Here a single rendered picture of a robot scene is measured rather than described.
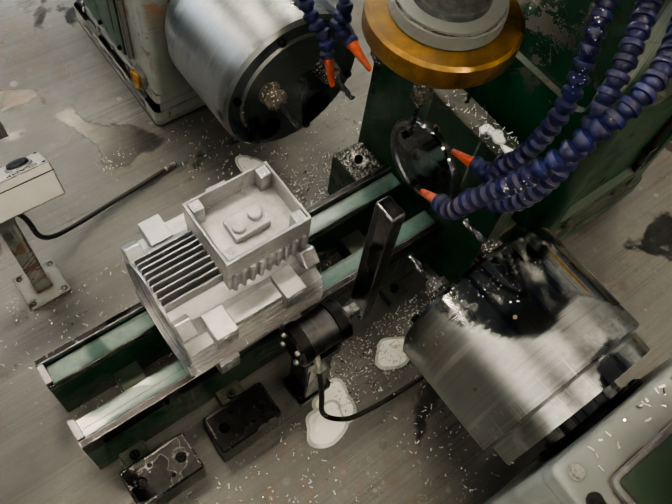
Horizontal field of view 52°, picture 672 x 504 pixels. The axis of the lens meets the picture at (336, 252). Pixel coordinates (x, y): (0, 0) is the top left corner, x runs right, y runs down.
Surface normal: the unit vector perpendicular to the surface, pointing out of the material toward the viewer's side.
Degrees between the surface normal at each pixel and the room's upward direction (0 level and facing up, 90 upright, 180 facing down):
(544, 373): 32
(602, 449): 0
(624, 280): 0
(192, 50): 70
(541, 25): 90
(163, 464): 0
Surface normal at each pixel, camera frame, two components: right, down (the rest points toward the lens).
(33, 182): 0.54, 0.30
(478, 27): 0.10, -0.49
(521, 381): -0.47, -0.03
